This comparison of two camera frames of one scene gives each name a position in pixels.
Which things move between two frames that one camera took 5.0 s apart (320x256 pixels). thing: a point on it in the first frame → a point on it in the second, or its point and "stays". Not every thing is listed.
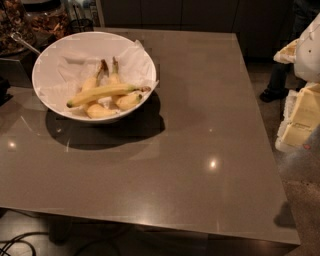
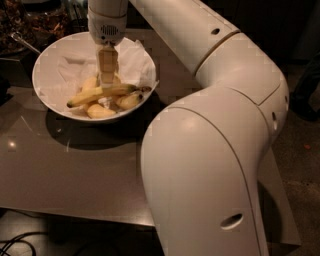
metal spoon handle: [17, 36] stays
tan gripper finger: [306, 116] → [108, 64]
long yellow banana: [107, 91] stays
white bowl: [94, 76] stays
